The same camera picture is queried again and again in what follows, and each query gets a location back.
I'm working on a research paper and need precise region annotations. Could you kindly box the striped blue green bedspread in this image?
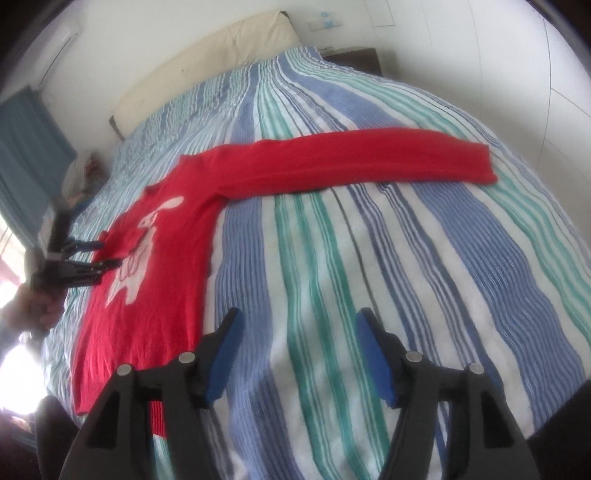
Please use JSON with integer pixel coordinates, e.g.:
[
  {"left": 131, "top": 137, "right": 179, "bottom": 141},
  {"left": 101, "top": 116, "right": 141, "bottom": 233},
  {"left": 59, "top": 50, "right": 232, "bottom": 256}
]
[{"left": 73, "top": 47, "right": 590, "bottom": 479}]

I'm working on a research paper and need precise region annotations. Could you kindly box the person's left hand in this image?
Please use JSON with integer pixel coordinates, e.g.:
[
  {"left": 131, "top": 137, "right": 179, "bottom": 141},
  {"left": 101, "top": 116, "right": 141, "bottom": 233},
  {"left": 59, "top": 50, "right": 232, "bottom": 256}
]
[{"left": 1, "top": 283, "right": 66, "bottom": 334}]

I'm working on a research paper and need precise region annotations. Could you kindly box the pile of clothes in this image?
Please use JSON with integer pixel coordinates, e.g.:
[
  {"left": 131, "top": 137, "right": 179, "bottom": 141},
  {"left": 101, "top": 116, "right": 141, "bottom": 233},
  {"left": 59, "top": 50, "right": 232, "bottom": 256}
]
[{"left": 61, "top": 151, "right": 110, "bottom": 208}]

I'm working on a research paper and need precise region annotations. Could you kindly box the teal blue curtain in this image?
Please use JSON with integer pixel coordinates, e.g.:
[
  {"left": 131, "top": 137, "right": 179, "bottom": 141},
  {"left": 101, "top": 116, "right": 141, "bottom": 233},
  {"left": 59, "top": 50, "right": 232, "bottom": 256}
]
[{"left": 1, "top": 87, "right": 77, "bottom": 245}]

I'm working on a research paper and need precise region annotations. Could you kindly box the dark wooden nightstand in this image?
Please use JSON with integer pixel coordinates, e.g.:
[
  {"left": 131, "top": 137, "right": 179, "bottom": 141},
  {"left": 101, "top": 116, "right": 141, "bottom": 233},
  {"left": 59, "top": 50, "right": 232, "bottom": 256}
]
[{"left": 321, "top": 47, "right": 383, "bottom": 77}]

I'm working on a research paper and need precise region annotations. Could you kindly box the red sweater with white print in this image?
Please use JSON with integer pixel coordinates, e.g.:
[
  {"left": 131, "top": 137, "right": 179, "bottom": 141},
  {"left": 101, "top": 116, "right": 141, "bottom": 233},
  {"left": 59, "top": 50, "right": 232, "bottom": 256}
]
[{"left": 71, "top": 128, "right": 497, "bottom": 415}]

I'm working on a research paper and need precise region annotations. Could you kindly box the cream padded headboard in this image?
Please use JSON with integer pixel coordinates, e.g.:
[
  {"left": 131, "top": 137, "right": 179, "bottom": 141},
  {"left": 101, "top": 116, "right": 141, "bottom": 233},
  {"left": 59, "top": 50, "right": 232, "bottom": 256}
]
[{"left": 109, "top": 11, "right": 301, "bottom": 140}]

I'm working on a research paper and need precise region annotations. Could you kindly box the white air conditioner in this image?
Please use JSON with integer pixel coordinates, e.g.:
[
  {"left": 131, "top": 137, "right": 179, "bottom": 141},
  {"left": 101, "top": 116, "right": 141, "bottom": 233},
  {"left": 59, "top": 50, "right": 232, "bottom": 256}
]
[{"left": 30, "top": 18, "right": 81, "bottom": 90}]

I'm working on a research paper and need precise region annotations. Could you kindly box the white wall switch panel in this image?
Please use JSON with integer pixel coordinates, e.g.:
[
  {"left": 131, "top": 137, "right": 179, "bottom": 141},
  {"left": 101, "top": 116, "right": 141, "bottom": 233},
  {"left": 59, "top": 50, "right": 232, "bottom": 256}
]
[{"left": 307, "top": 16, "right": 342, "bottom": 32}]

